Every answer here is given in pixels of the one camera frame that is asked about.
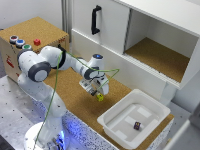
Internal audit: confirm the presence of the white sliding door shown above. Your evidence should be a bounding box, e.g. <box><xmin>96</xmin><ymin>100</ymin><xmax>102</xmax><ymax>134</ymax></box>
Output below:
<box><xmin>72</xmin><ymin>0</ymin><xmax>131</xmax><ymax>55</ymax></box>

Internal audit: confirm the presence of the purple block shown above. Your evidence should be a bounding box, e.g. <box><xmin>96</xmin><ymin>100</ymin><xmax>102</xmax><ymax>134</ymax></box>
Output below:
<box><xmin>133</xmin><ymin>121</ymin><xmax>142</xmax><ymax>130</ymax></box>

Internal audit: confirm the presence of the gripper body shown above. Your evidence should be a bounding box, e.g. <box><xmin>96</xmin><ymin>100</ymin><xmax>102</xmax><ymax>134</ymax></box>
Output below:
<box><xmin>79</xmin><ymin>78</ymin><xmax>98</xmax><ymax>96</ymax></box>

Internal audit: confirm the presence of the white plastic box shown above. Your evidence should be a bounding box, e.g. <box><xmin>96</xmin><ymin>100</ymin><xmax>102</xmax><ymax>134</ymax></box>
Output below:
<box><xmin>96</xmin><ymin>88</ymin><xmax>172</xmax><ymax>150</ymax></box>

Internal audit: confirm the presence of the white cabinet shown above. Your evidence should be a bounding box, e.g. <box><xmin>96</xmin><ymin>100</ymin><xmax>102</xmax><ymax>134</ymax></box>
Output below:
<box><xmin>70</xmin><ymin>0</ymin><xmax>200</xmax><ymax>108</ymax></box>

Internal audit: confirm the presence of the green button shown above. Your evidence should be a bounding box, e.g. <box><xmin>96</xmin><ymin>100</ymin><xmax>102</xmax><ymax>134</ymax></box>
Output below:
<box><xmin>21</xmin><ymin>43</ymin><xmax>33</xmax><ymax>52</ymax></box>

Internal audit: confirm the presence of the black door handle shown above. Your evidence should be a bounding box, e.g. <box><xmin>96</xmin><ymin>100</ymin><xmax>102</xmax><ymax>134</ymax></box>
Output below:
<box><xmin>90</xmin><ymin>4</ymin><xmax>103</xmax><ymax>36</ymax></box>

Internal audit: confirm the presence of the yellow block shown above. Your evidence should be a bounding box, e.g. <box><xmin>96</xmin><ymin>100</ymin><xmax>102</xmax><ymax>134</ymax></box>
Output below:
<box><xmin>96</xmin><ymin>93</ymin><xmax>105</xmax><ymax>102</ymax></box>

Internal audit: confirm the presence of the green cable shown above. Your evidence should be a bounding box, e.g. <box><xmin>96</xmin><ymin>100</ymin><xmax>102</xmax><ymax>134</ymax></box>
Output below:
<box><xmin>33</xmin><ymin>49</ymin><xmax>120</xmax><ymax>150</ymax></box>

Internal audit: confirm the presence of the red button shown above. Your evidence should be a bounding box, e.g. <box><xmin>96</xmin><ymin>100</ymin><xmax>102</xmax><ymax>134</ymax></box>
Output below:
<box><xmin>9</xmin><ymin>35</ymin><xmax>19</xmax><ymax>45</ymax></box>

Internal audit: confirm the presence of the blue button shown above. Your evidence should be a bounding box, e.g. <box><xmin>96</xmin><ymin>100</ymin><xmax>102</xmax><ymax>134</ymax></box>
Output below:
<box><xmin>15</xmin><ymin>38</ymin><xmax>26</xmax><ymax>48</ymax></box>

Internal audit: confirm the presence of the wooden drawer box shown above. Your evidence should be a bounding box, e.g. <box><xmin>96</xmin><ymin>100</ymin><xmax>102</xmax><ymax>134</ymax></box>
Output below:
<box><xmin>0</xmin><ymin>16</ymin><xmax>71</xmax><ymax>83</ymax></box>

